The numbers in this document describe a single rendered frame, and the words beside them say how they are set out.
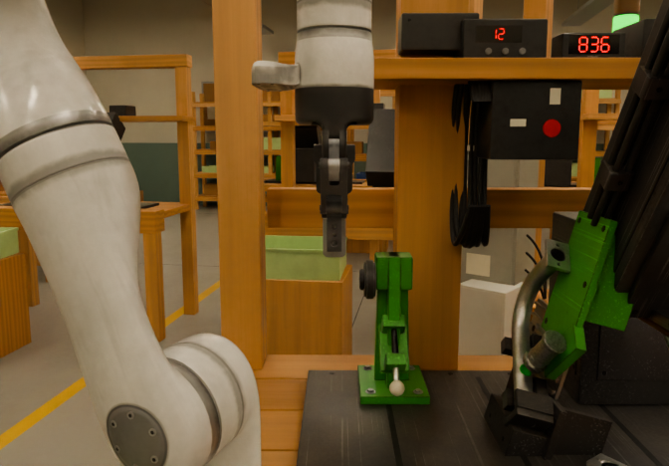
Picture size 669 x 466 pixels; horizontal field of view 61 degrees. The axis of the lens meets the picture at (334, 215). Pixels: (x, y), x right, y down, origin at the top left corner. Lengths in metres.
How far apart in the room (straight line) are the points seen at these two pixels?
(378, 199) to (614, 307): 0.57
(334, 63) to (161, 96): 11.65
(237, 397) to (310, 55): 0.30
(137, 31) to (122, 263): 12.08
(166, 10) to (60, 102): 11.83
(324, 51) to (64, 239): 0.26
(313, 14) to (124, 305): 0.29
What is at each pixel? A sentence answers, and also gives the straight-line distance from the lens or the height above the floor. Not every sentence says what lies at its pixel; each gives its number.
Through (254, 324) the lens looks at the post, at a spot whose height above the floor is 0.99.
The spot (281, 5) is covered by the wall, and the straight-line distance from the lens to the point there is 11.55.
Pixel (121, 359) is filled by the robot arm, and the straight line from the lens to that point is 0.44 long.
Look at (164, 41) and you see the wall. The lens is 12.22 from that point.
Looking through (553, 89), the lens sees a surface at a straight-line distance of 1.18.
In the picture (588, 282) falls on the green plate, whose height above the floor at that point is 1.18.
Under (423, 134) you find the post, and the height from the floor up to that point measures 1.40.
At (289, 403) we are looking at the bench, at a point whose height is 0.88.
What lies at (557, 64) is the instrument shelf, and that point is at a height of 1.53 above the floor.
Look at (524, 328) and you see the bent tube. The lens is 1.07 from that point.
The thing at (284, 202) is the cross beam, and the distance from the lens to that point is 1.31.
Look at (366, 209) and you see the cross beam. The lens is 1.31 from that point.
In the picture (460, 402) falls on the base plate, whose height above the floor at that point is 0.90.
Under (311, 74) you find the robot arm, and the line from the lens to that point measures 0.53.
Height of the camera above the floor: 1.40
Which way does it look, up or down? 8 degrees down
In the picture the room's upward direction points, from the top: straight up
